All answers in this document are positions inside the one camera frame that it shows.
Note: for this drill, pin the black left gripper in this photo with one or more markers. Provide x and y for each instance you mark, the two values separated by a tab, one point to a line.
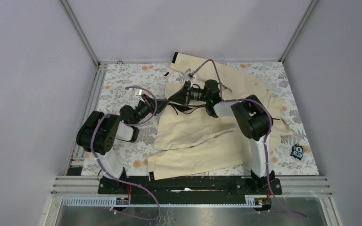
149	103

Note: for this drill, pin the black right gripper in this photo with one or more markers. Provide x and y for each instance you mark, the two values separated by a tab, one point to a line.
181	97

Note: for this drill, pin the beige zip jacket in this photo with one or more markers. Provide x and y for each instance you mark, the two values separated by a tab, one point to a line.
195	143

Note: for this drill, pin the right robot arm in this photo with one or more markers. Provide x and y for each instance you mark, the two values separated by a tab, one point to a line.
252	118

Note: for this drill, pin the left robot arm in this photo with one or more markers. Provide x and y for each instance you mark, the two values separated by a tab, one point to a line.
99	132

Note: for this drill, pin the small blue black toy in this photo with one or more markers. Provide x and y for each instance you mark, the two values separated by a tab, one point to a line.
297	151

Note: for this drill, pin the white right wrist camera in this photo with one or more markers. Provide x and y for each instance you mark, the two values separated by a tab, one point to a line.
189	76

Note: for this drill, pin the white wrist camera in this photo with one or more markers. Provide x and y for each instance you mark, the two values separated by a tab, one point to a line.
138	93
189	76

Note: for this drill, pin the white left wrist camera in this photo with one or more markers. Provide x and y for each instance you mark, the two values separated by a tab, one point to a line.
138	93

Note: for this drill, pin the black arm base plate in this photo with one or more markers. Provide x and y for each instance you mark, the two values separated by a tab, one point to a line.
185	190

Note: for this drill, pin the aluminium frame right post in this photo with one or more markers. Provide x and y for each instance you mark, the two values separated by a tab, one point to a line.
311	7

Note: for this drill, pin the aluminium frame post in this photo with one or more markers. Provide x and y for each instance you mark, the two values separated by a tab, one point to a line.
79	31
311	7

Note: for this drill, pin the aluminium frame left post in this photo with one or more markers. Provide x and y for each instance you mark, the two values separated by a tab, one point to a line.
79	31

